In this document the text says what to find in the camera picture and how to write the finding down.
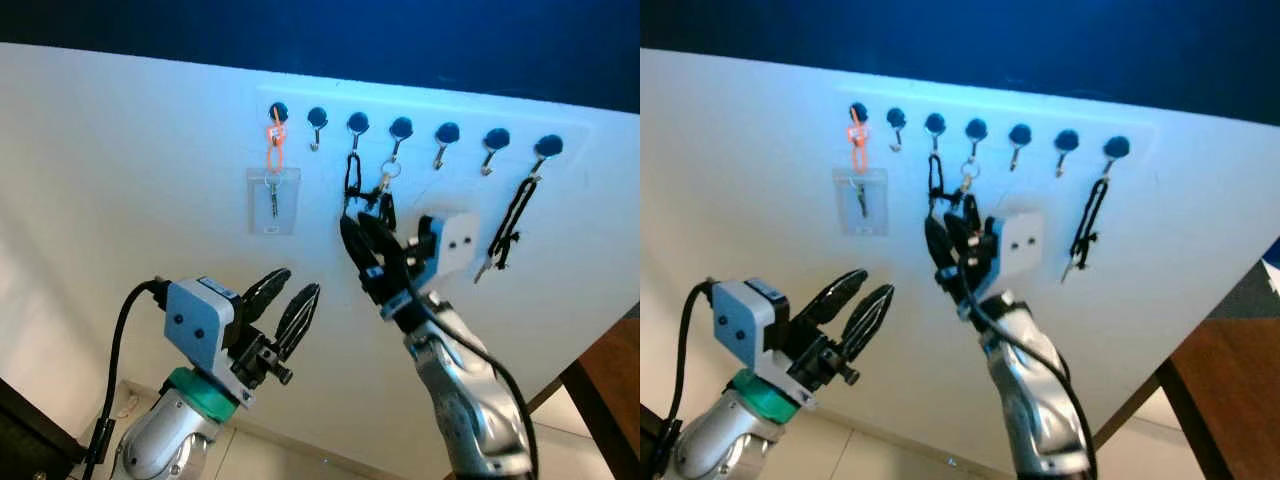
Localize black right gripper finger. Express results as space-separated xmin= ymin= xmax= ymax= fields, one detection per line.
xmin=925 ymin=215 xmax=963 ymax=291
xmin=340 ymin=215 xmax=381 ymax=293
xmin=945 ymin=208 xmax=986 ymax=271
xmin=358 ymin=212 xmax=406 ymax=281

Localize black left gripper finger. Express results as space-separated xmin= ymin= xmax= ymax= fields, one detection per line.
xmin=240 ymin=267 xmax=293 ymax=323
xmin=278 ymin=283 xmax=322 ymax=361
xmin=845 ymin=283 xmax=897 ymax=361
xmin=800 ymin=268 xmax=869 ymax=326

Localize black carabiner key holder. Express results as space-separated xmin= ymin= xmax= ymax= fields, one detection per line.
xmin=343 ymin=152 xmax=365 ymax=216
xmin=926 ymin=152 xmax=949 ymax=216

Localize clear plastic badge pouch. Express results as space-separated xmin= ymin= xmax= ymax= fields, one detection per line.
xmin=832 ymin=167 xmax=889 ymax=237
xmin=246 ymin=167 xmax=301 ymax=237

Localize orange carabiner clip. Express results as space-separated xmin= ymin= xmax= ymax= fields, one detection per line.
xmin=264 ymin=122 xmax=287 ymax=176
xmin=847 ymin=122 xmax=870 ymax=176

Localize dark brown wooden table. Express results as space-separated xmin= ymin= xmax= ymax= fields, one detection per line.
xmin=525 ymin=318 xmax=641 ymax=480
xmin=1090 ymin=318 xmax=1280 ymax=480

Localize black floor mat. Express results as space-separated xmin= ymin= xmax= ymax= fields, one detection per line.
xmin=1205 ymin=258 xmax=1280 ymax=321

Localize keys on silver ring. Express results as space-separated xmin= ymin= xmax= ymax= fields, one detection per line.
xmin=955 ymin=160 xmax=986 ymax=231
xmin=372 ymin=160 xmax=403 ymax=233

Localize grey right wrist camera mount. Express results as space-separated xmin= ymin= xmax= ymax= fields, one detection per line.
xmin=418 ymin=211 xmax=481 ymax=279
xmin=990 ymin=211 xmax=1046 ymax=281

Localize black lanyard with key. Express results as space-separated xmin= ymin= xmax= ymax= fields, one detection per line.
xmin=1060 ymin=175 xmax=1109 ymax=285
xmin=474 ymin=175 xmax=543 ymax=285

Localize white hook rail strip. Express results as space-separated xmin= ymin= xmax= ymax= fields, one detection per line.
xmin=838 ymin=85 xmax=1156 ymax=166
xmin=258 ymin=85 xmax=593 ymax=166

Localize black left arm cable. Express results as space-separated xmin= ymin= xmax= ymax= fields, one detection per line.
xmin=80 ymin=278 xmax=171 ymax=480
xmin=655 ymin=280 xmax=719 ymax=480

